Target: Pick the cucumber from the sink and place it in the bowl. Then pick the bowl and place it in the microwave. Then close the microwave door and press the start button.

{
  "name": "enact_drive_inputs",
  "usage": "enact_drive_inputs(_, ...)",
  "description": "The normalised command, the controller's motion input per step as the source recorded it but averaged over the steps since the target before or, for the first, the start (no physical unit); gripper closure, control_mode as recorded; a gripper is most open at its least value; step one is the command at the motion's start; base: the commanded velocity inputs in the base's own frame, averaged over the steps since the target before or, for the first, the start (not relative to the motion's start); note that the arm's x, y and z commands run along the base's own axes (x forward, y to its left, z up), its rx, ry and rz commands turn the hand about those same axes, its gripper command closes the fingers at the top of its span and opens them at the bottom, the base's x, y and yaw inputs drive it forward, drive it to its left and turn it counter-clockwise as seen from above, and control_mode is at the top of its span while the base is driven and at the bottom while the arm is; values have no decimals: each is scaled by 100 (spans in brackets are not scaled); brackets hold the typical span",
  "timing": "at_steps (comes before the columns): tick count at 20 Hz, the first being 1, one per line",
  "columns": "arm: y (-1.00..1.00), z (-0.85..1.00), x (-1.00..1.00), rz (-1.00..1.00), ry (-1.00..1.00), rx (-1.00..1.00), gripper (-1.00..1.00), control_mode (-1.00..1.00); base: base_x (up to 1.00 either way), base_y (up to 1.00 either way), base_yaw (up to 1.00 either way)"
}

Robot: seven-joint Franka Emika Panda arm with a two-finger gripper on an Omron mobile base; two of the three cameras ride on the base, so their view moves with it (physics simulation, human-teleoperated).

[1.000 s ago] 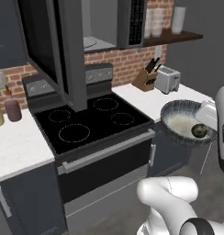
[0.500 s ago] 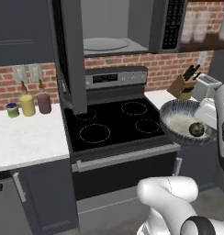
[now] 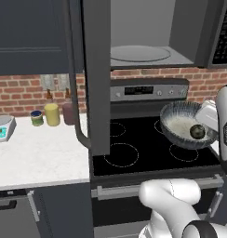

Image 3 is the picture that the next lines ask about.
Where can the grey microwave door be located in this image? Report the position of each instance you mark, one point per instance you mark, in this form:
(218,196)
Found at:
(96,77)

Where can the yellow canister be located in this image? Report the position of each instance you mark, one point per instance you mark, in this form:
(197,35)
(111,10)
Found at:
(52,115)

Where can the brown bottle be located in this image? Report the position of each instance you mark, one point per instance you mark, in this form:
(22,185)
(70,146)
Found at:
(67,94)
(49,95)

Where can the dark grey drawer front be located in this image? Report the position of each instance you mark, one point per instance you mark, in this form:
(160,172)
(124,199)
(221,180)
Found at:
(11,221)

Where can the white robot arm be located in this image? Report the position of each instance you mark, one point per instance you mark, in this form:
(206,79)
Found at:
(168,201)

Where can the grey microwave oven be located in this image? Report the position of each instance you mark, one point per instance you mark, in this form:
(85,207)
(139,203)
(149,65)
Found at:
(183,31)

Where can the dark green cucumber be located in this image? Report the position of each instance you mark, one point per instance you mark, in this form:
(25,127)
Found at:
(197,131)

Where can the blue grey patterned bowl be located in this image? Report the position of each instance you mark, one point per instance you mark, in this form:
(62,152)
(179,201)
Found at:
(176,125)

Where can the dark grey cupboard door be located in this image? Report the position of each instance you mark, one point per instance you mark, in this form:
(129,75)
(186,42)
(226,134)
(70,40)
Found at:
(65,210)

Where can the grey microwave turntable plate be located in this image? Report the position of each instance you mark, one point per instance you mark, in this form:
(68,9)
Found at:
(138,53)

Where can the black and steel stove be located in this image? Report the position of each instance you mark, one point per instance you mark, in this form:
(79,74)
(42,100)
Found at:
(143,155)

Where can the green can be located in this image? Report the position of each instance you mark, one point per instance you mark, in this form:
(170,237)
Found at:
(37,118)

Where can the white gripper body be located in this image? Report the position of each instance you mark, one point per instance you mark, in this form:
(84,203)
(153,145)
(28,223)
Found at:
(207,114)

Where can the grey wall socket plate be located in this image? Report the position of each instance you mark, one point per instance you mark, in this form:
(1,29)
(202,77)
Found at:
(55,81)

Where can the maroon canister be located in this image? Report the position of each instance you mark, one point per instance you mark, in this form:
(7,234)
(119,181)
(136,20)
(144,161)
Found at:
(68,114)

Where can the dark grey wall cupboard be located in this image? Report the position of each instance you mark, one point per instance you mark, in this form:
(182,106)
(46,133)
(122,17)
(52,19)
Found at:
(31,34)

